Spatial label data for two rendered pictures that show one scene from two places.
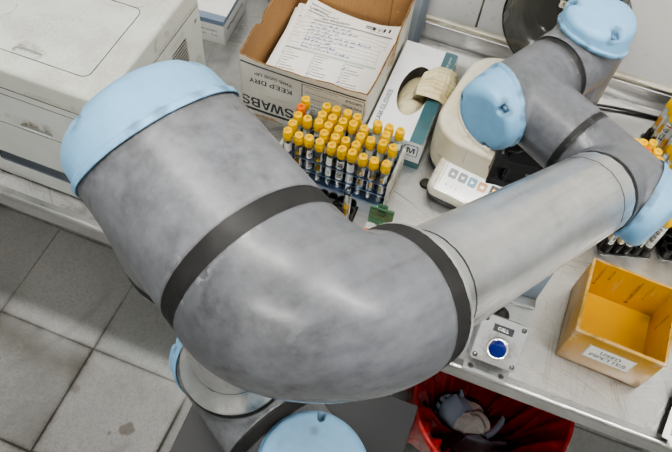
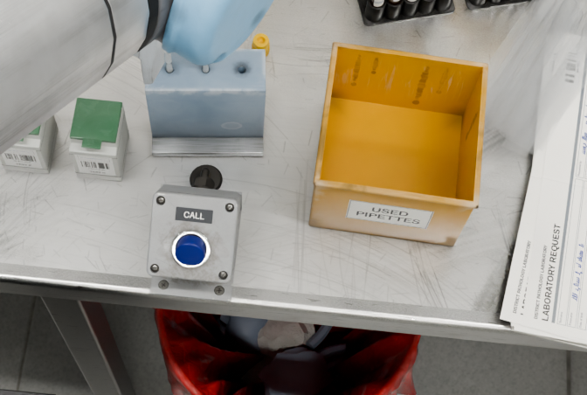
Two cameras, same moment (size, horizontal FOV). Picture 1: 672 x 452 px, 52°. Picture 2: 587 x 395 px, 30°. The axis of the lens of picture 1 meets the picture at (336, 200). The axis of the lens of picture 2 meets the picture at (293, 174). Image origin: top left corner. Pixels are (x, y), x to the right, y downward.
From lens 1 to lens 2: 0.29 m
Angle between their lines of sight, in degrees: 13
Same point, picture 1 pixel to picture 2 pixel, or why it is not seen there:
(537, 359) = (279, 242)
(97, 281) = not seen: outside the picture
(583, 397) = (366, 287)
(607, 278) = (370, 72)
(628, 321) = (426, 135)
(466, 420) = (274, 329)
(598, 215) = (10, 49)
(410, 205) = not seen: hidden behind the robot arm
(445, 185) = not seen: outside the picture
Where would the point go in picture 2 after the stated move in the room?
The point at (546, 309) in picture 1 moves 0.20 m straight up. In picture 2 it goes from (286, 149) to (297, 36)
